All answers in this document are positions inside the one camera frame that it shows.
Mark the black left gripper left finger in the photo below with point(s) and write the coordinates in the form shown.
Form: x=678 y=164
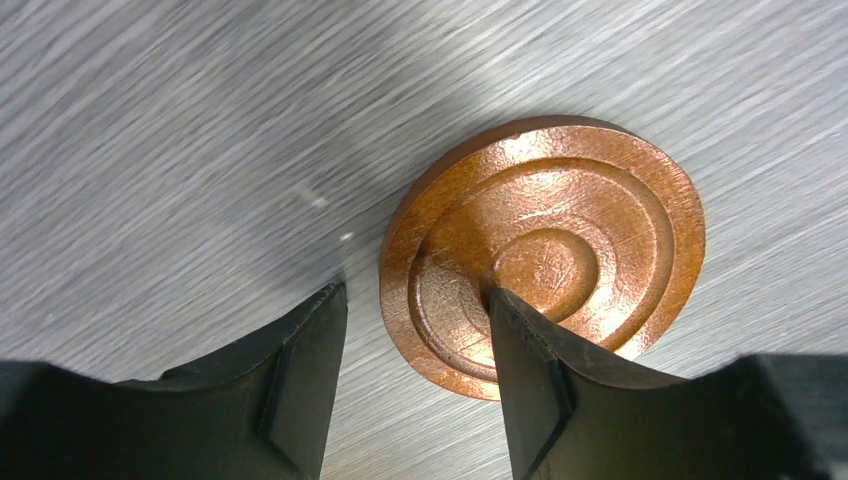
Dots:
x=256 y=408

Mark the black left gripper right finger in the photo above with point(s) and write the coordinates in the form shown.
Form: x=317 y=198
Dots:
x=573 y=410

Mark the grooved wooden coaster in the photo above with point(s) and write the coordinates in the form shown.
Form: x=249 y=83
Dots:
x=595 y=227

